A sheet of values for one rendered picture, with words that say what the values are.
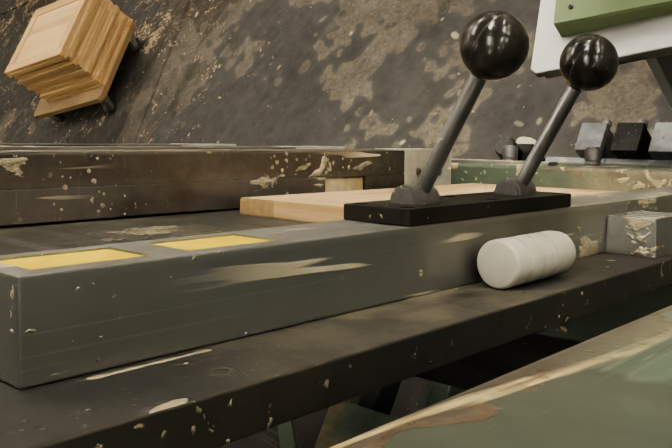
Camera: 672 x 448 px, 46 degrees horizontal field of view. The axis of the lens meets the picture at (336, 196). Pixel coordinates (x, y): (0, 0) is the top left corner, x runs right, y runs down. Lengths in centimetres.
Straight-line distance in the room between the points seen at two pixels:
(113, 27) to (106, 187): 343
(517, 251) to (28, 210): 50
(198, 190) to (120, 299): 61
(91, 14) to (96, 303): 389
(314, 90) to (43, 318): 288
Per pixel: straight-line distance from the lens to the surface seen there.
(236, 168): 95
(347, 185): 109
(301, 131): 305
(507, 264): 47
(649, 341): 17
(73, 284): 30
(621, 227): 66
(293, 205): 84
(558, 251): 51
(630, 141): 136
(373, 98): 291
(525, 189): 57
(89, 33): 415
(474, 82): 45
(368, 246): 41
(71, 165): 82
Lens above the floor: 185
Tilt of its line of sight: 42 degrees down
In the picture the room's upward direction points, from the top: 51 degrees counter-clockwise
